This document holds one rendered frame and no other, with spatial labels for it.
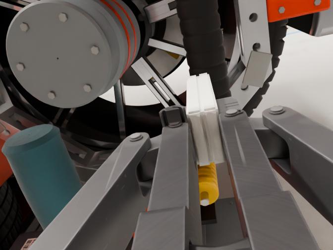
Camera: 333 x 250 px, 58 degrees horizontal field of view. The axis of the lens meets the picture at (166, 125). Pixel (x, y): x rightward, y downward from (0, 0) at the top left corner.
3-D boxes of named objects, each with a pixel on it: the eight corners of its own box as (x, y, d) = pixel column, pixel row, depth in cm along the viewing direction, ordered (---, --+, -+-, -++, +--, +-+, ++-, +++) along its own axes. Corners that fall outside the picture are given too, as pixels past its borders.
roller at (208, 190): (213, 142, 86) (209, 123, 83) (222, 212, 59) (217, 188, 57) (193, 145, 87) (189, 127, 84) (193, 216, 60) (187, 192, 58)
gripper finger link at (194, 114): (212, 165, 15) (197, 167, 15) (205, 114, 22) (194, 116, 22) (201, 110, 14) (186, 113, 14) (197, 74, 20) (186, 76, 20)
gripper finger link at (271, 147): (223, 137, 13) (297, 124, 12) (213, 98, 17) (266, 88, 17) (228, 167, 13) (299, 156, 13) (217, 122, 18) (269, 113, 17)
